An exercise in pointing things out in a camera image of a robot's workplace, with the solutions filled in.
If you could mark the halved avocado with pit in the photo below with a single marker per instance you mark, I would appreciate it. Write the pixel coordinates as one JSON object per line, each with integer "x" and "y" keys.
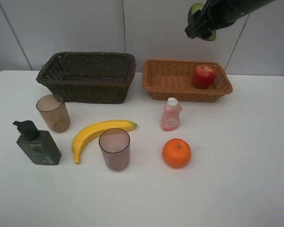
{"x": 194, "y": 11}

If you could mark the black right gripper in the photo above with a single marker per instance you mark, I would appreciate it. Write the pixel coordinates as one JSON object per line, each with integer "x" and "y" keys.
{"x": 215, "y": 14}

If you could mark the yellow banana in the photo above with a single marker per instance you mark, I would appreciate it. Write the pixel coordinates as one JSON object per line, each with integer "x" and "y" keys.
{"x": 95, "y": 130}

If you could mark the pink detergent bottle white cap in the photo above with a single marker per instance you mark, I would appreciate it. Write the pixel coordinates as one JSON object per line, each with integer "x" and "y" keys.
{"x": 171, "y": 115}

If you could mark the dark brown wicker basket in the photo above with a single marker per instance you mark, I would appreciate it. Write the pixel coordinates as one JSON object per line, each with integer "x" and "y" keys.
{"x": 89, "y": 77}

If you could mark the orange tangerine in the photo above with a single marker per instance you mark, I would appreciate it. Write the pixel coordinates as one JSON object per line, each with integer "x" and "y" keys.
{"x": 176, "y": 153}

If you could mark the light orange wicker basket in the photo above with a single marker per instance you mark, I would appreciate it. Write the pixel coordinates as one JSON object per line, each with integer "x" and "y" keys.
{"x": 173, "y": 78}

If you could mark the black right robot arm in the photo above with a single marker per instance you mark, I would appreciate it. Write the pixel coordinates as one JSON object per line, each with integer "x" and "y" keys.
{"x": 248, "y": 6}

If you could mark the brown translucent plastic cup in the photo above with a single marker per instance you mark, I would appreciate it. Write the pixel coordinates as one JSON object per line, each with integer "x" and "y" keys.
{"x": 54, "y": 112}

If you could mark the dark green pump bottle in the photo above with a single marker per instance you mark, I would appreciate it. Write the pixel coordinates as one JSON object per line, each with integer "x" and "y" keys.
{"x": 38, "y": 145}

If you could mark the purple translucent plastic cup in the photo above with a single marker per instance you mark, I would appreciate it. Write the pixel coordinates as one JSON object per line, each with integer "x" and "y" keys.
{"x": 115, "y": 147}

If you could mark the red apple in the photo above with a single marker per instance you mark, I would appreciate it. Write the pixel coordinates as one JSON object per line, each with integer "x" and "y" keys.
{"x": 203, "y": 76}

